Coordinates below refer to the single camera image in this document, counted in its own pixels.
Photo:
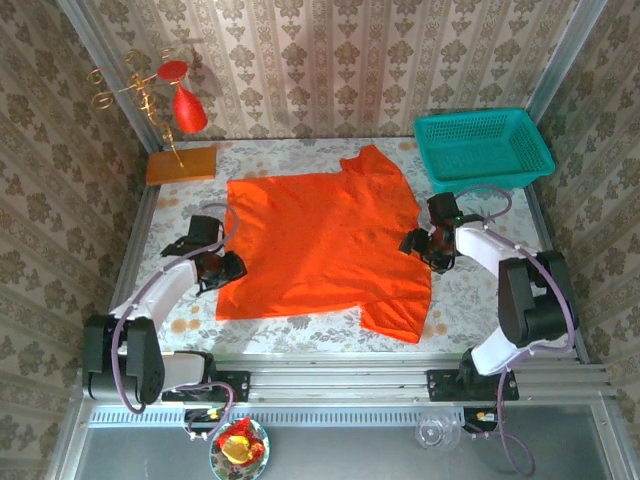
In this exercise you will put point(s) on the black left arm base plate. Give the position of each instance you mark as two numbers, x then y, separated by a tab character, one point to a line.
235	385

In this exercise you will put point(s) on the clear glass bowl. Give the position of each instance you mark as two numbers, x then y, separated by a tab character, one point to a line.
437	430

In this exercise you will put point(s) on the red yellow candy wrappers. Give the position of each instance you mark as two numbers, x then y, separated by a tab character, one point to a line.
240	440

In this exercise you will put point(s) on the floral tablecloth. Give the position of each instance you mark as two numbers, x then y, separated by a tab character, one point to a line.
310	330

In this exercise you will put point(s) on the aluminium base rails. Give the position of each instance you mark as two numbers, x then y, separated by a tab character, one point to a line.
340	380

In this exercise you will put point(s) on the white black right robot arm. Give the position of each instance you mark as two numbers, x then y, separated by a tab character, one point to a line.
530	305

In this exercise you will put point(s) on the patterned plate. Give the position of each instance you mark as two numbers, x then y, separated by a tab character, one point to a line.
260	457

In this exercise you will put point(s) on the teal plastic basket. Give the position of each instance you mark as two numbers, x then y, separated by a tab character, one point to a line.
480	145

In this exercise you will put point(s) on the red wine glass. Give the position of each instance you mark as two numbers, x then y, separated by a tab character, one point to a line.
189	107

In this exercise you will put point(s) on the orange wooden board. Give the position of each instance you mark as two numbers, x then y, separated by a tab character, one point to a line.
180	167

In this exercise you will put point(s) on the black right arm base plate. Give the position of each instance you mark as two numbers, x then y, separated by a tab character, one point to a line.
442	385

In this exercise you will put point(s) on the slotted metal strip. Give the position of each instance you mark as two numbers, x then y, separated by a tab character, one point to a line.
325	416

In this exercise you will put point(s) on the orange t-shirt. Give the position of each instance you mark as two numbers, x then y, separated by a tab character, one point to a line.
325	240

